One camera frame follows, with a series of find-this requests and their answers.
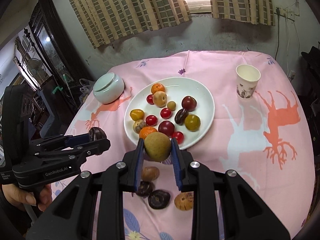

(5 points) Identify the small red cherry tomato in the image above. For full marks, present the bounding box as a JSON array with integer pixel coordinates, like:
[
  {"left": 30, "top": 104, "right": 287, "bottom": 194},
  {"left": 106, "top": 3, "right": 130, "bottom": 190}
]
[{"left": 145, "top": 115, "right": 158, "bottom": 127}]

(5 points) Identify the brown round fruit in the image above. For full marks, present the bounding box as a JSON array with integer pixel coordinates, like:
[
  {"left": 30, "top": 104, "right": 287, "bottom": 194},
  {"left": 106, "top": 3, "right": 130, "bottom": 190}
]
[{"left": 141, "top": 166, "right": 160, "bottom": 182}]

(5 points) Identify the left checked curtain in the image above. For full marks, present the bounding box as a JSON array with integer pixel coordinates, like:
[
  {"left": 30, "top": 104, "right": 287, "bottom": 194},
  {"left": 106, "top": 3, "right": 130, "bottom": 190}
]
[{"left": 69, "top": 0, "right": 191, "bottom": 48}]

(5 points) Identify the pink patterned tablecloth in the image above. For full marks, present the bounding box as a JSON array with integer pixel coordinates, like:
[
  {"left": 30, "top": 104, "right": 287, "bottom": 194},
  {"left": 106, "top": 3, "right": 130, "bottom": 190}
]
[{"left": 67, "top": 51, "right": 315, "bottom": 237}]

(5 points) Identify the large orange mandarin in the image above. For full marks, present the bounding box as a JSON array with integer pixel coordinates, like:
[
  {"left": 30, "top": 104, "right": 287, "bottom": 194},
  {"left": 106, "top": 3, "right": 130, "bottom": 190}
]
[{"left": 151, "top": 83, "right": 165, "bottom": 94}]

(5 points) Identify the hidden red cherry tomato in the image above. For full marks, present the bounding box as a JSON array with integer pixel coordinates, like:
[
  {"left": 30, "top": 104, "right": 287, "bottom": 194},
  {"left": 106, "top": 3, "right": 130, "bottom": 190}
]
[{"left": 160, "top": 107, "right": 172, "bottom": 120}]

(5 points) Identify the small spotted pepino melon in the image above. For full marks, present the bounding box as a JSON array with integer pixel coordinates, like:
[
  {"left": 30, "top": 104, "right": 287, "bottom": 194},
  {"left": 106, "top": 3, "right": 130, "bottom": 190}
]
[{"left": 132, "top": 119, "right": 146, "bottom": 134}]

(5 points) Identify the small orange mandarin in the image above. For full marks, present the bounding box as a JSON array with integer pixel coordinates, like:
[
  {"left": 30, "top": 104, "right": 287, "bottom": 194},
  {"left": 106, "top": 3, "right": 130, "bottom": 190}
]
[{"left": 139, "top": 126, "right": 157, "bottom": 140}]

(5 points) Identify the striped pepino melon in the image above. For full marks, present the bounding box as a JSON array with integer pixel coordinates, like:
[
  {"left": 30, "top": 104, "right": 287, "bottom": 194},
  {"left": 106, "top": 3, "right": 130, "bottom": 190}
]
[{"left": 174, "top": 192, "right": 194, "bottom": 211}]

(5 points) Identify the green yellow tomato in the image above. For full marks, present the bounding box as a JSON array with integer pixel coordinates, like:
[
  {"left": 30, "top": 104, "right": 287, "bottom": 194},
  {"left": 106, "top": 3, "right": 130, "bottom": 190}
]
[{"left": 184, "top": 114, "right": 201, "bottom": 132}]

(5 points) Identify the white paper cup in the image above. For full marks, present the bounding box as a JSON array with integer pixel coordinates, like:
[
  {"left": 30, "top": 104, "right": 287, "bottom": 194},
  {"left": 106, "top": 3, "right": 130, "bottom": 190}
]
[{"left": 235, "top": 64, "right": 261, "bottom": 99}]

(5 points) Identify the orange yellow tomato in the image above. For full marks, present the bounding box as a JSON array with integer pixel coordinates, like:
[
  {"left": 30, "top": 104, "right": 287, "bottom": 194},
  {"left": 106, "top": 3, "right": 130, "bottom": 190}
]
[{"left": 130, "top": 109, "right": 145, "bottom": 121}]

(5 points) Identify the right checked curtain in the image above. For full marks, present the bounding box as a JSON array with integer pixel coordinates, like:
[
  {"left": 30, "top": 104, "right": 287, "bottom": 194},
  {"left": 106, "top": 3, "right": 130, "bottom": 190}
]
[{"left": 210, "top": 0, "right": 275, "bottom": 26}]

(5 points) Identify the tan longan fruit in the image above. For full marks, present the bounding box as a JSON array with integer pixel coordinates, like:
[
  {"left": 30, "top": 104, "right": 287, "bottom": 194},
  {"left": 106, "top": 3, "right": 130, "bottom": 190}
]
[{"left": 144, "top": 132, "right": 171, "bottom": 162}]

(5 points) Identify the person's left hand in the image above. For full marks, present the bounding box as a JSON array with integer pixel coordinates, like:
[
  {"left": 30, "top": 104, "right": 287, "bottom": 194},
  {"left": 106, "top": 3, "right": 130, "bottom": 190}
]
[{"left": 2, "top": 184, "right": 53, "bottom": 211}]

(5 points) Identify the white oval plate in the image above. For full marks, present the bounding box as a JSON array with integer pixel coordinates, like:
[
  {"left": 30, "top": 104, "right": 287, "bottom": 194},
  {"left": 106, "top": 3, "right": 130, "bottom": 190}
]
[{"left": 124, "top": 77, "right": 215, "bottom": 150}]

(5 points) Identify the checked curtain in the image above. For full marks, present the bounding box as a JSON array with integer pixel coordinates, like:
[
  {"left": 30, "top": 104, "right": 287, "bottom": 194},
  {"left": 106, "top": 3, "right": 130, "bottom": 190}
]
[
  {"left": 210, "top": 0, "right": 275, "bottom": 26},
  {"left": 69, "top": 0, "right": 191, "bottom": 48}
]

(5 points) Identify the dark purple fruit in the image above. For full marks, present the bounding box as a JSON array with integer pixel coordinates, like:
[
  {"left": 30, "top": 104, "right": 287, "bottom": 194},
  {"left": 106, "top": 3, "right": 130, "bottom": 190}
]
[
  {"left": 175, "top": 108, "right": 189, "bottom": 125},
  {"left": 148, "top": 190, "right": 171, "bottom": 210},
  {"left": 135, "top": 181, "right": 153, "bottom": 197},
  {"left": 88, "top": 127, "right": 107, "bottom": 141}
]

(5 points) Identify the pale green lidded jar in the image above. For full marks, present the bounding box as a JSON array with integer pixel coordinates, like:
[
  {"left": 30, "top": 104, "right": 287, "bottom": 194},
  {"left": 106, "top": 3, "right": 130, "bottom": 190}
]
[{"left": 93, "top": 72, "right": 125, "bottom": 104}]

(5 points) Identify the dark wooden cabinet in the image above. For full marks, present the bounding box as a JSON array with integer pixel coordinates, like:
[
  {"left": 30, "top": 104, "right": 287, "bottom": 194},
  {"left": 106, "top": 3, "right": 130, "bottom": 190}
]
[{"left": 28, "top": 0, "right": 94, "bottom": 86}]

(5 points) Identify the small tan longan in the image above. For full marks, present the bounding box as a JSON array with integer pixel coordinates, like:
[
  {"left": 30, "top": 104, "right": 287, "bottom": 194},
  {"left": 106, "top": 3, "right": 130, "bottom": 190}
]
[{"left": 167, "top": 101, "right": 176, "bottom": 112}]

